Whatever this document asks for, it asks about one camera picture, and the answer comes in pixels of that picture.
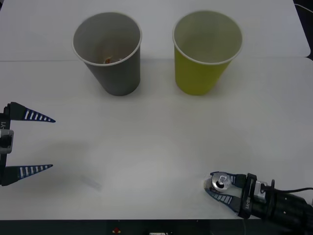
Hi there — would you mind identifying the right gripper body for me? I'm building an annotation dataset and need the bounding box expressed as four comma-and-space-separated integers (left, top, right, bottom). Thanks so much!
237, 173, 258, 219

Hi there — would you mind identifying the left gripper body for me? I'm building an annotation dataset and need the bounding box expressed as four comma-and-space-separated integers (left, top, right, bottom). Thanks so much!
0, 104, 12, 172

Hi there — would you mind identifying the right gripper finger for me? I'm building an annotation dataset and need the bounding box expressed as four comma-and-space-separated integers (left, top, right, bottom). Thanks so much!
204, 187, 243, 212
210, 171, 247, 190

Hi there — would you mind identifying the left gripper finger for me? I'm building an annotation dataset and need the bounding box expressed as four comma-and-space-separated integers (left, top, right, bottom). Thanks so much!
7, 102, 56, 123
0, 164, 54, 187

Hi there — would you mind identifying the silver drink can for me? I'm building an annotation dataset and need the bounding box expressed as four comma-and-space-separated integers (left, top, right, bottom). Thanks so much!
204, 172, 232, 193

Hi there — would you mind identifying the can with red print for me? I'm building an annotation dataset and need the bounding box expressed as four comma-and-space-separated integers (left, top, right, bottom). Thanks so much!
103, 55, 123, 65

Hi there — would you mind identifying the grey plastic waste bin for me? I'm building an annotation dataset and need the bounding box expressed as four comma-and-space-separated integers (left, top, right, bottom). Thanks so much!
71, 12, 143, 96

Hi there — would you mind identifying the yellow-green plastic waste bin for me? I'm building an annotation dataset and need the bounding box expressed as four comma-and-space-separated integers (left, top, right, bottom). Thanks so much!
172, 10, 244, 96

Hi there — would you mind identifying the white cable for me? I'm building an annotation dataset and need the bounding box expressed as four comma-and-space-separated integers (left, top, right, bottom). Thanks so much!
294, 3, 313, 12

